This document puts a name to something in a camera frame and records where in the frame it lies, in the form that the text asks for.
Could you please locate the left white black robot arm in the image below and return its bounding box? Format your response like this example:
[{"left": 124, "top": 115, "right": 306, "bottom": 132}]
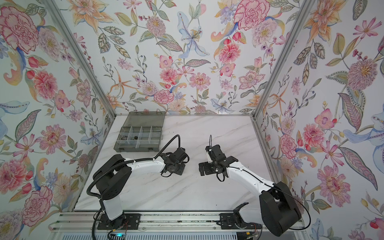
[{"left": 87, "top": 148, "right": 190, "bottom": 221}]

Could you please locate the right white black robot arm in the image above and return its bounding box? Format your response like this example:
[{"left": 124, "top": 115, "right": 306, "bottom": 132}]
[{"left": 199, "top": 145, "right": 302, "bottom": 237}]

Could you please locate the grey plastic organizer box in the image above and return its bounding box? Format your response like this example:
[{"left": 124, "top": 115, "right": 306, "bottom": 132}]
[{"left": 114, "top": 112, "right": 166, "bottom": 153}]

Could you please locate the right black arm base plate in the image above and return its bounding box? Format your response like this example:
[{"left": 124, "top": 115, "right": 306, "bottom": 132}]
[{"left": 217, "top": 213, "right": 263, "bottom": 231}]

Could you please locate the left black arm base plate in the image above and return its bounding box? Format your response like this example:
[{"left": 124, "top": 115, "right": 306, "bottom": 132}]
[{"left": 97, "top": 214, "right": 141, "bottom": 230}]

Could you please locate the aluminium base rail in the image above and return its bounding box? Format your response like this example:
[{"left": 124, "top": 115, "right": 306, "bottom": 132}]
[{"left": 48, "top": 211, "right": 257, "bottom": 233}]

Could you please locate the right aluminium corner post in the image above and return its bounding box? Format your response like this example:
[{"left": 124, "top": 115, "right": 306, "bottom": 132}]
[{"left": 253, "top": 1, "right": 314, "bottom": 121}]

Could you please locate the aluminium corner post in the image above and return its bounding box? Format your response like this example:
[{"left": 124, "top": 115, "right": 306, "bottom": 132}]
[
  {"left": 253, "top": 1, "right": 314, "bottom": 121},
  {"left": 43, "top": 1, "right": 117, "bottom": 119}
]

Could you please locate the left aluminium corner post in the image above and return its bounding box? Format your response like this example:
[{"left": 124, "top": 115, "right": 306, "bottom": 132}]
[{"left": 43, "top": 1, "right": 117, "bottom": 119}]

